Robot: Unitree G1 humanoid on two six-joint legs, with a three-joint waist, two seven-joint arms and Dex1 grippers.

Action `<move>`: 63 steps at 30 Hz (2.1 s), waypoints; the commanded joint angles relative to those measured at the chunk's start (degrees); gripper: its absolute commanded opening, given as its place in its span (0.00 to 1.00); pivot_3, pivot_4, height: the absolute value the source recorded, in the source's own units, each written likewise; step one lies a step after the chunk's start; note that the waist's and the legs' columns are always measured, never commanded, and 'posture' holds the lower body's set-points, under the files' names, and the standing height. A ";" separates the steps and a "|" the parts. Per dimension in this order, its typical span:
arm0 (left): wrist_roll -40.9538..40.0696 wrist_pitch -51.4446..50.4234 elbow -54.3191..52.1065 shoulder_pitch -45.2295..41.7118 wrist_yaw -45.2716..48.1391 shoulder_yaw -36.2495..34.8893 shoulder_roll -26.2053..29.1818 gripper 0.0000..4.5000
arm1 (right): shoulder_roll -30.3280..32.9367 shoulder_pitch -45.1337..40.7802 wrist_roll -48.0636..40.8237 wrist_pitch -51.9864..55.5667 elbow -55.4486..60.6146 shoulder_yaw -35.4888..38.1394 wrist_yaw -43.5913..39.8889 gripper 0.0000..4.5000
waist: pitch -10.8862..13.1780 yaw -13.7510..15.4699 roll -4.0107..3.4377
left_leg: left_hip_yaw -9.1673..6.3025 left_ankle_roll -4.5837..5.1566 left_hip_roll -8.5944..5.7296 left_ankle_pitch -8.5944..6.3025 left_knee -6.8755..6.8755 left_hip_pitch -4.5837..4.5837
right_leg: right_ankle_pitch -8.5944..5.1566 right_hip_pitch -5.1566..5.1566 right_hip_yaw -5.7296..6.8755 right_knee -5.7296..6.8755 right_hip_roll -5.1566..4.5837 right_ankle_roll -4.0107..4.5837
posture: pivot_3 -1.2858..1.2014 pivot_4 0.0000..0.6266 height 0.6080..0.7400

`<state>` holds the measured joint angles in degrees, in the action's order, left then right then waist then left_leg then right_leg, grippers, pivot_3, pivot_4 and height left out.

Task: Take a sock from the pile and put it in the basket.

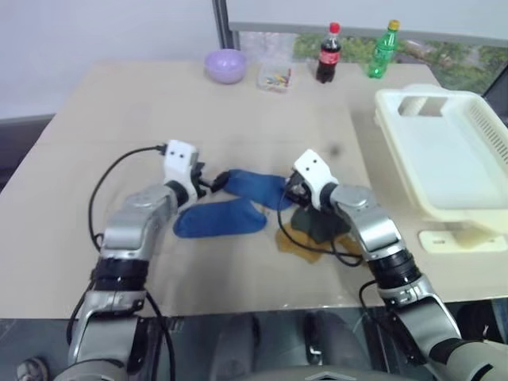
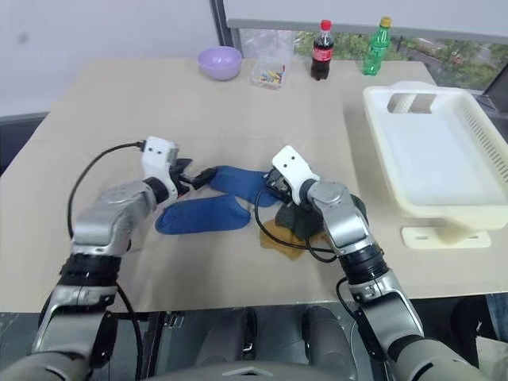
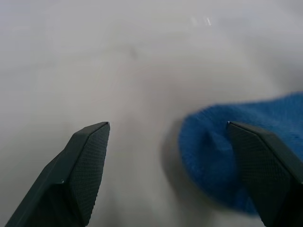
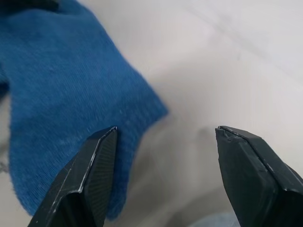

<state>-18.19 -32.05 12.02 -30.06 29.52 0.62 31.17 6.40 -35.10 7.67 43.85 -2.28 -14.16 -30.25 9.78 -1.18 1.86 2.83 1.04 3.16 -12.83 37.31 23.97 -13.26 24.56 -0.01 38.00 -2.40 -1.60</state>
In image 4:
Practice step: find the dark sock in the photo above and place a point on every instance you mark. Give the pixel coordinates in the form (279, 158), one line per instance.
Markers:
(28, 3)

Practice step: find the blue knitted sock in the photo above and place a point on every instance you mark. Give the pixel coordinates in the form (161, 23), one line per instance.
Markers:
(64, 94)

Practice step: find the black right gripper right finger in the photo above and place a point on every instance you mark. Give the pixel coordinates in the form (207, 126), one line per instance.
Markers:
(258, 184)

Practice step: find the light grey-blue sock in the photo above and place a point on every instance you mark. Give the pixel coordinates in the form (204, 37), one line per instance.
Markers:
(219, 221)

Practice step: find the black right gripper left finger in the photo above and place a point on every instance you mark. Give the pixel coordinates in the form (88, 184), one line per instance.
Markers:
(80, 184)

